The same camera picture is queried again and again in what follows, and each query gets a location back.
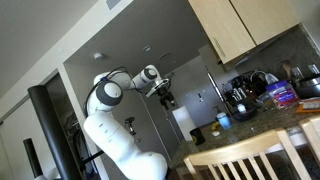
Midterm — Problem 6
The wooden spoon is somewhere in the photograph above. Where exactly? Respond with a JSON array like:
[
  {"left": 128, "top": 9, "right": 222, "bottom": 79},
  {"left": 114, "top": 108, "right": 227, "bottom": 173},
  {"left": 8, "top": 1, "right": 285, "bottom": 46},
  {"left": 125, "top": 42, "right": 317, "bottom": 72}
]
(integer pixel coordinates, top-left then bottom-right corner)
[{"left": 282, "top": 59, "right": 293, "bottom": 80}]

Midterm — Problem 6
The thin black pole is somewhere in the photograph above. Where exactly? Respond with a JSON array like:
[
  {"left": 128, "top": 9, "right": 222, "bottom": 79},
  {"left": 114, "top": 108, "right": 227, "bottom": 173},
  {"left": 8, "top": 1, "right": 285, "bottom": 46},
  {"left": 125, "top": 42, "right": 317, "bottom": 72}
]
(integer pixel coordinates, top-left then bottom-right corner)
[{"left": 23, "top": 138, "right": 44, "bottom": 180}]

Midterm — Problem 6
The light wood cabinet door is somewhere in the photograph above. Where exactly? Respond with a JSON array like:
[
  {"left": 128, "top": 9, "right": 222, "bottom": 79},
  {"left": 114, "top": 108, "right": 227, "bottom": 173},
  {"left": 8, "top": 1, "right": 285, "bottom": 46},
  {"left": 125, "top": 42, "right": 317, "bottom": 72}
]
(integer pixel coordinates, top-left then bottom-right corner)
[
  {"left": 188, "top": 0, "right": 257, "bottom": 65},
  {"left": 229, "top": 0, "right": 301, "bottom": 46}
]

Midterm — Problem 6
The small light wood chair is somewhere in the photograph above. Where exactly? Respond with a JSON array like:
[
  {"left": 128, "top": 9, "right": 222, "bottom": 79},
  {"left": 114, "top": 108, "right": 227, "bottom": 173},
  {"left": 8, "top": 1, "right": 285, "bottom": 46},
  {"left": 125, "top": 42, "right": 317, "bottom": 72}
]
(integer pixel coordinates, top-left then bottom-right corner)
[{"left": 298, "top": 114, "right": 320, "bottom": 161}]

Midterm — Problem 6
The clear jar blue lid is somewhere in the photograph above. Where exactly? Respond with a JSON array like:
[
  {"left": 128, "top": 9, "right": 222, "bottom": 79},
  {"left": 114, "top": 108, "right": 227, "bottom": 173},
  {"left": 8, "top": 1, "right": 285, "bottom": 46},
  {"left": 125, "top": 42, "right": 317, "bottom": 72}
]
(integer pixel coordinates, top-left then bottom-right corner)
[{"left": 265, "top": 80, "right": 300, "bottom": 110}]

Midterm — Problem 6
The silver bar handle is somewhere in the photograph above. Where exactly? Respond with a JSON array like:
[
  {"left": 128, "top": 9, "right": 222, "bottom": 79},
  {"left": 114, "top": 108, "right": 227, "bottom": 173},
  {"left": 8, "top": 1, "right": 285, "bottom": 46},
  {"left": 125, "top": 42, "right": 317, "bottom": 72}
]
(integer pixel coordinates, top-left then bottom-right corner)
[{"left": 207, "top": 72, "right": 225, "bottom": 103}]

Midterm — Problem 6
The white door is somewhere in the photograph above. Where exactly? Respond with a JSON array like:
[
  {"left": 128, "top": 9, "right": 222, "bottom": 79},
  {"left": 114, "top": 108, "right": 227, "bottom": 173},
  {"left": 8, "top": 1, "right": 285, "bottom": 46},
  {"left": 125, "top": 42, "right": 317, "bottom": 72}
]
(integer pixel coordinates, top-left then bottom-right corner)
[{"left": 169, "top": 55, "right": 223, "bottom": 129}]

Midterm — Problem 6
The dark round bowl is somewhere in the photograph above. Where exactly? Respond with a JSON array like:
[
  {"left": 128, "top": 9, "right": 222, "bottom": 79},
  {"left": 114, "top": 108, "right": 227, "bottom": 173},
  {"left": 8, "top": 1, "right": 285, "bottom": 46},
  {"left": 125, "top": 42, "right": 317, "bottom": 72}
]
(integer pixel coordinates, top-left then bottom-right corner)
[{"left": 232, "top": 107, "right": 259, "bottom": 122}]

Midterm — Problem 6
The large light wood chair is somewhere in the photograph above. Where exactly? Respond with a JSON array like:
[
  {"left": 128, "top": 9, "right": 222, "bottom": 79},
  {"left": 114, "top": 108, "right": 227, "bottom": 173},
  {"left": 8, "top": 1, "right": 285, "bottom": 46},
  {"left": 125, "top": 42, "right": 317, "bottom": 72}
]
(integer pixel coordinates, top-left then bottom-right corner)
[{"left": 183, "top": 128, "right": 313, "bottom": 180}]

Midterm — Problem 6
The curved metal faucet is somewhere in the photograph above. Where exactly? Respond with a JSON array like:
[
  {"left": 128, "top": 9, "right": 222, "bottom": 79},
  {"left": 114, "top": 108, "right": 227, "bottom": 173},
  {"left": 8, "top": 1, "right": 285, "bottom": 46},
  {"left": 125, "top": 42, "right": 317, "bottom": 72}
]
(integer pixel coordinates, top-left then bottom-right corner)
[{"left": 249, "top": 69, "right": 268, "bottom": 83}]

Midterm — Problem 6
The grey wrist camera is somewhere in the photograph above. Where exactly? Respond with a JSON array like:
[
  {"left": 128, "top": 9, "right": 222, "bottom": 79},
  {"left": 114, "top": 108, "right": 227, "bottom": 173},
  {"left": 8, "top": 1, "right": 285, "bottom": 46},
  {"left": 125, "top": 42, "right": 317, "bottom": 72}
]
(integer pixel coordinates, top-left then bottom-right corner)
[{"left": 145, "top": 78, "right": 170, "bottom": 98}]

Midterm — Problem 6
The thick black pole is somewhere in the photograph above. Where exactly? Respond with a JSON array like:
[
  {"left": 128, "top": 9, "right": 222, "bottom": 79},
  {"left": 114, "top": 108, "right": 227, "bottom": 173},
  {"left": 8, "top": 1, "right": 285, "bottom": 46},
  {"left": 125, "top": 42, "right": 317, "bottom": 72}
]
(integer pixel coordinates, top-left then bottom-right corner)
[{"left": 27, "top": 84, "right": 83, "bottom": 180}]

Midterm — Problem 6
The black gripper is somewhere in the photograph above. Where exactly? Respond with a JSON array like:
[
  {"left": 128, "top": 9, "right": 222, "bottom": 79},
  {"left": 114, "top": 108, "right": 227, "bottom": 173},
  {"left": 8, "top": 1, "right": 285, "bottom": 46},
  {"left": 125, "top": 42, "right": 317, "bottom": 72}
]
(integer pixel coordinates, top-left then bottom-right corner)
[{"left": 155, "top": 84, "right": 176, "bottom": 111}]

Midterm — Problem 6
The black mug yellow logo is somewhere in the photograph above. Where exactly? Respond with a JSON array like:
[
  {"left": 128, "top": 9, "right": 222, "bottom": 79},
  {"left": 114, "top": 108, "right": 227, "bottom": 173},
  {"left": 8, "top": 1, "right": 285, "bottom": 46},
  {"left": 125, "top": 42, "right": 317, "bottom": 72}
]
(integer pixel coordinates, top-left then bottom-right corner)
[{"left": 189, "top": 127, "right": 207, "bottom": 146}]

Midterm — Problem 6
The black camera boom stand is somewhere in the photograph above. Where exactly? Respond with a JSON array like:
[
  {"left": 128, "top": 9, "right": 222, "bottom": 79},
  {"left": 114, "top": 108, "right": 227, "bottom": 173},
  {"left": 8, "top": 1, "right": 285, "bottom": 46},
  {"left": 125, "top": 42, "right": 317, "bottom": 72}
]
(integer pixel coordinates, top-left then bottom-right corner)
[{"left": 79, "top": 116, "right": 138, "bottom": 165}]

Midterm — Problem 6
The orange flat box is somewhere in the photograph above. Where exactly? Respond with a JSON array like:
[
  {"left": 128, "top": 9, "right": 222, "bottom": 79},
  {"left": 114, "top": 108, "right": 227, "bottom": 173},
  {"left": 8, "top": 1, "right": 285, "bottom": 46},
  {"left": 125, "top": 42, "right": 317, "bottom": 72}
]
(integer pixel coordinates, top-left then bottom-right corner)
[{"left": 295, "top": 97, "right": 320, "bottom": 115}]

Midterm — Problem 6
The black coffee machine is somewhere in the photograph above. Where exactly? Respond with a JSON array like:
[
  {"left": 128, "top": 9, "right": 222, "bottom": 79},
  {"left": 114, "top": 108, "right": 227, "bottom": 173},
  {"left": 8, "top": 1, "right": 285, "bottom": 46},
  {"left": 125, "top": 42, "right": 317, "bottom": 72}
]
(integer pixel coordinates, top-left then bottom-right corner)
[{"left": 222, "top": 75, "right": 258, "bottom": 112}]

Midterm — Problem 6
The small yellow object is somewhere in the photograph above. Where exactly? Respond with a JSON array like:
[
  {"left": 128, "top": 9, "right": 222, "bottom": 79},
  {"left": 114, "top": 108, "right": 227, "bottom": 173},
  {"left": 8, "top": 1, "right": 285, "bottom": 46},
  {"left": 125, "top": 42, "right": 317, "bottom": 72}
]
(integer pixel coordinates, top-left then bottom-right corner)
[{"left": 211, "top": 121, "right": 222, "bottom": 132}]

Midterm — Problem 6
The dark cooking pot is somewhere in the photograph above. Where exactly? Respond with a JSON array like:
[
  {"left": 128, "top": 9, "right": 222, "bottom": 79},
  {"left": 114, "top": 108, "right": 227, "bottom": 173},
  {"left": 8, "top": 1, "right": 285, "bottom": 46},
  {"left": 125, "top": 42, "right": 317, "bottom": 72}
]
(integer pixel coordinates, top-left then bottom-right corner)
[{"left": 294, "top": 75, "right": 320, "bottom": 100}]

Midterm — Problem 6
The white bottle orange label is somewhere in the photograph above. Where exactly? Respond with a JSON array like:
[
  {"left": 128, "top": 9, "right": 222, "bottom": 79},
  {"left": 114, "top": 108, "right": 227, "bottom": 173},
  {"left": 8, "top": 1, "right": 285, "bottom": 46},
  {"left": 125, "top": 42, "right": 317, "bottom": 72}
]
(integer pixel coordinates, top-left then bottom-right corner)
[{"left": 236, "top": 103, "right": 247, "bottom": 115}]

